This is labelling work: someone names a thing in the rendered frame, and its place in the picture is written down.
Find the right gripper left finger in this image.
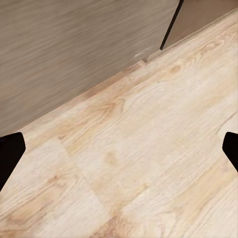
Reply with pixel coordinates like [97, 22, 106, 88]
[0, 132, 26, 191]

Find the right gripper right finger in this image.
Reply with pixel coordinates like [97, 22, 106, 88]
[222, 132, 238, 172]

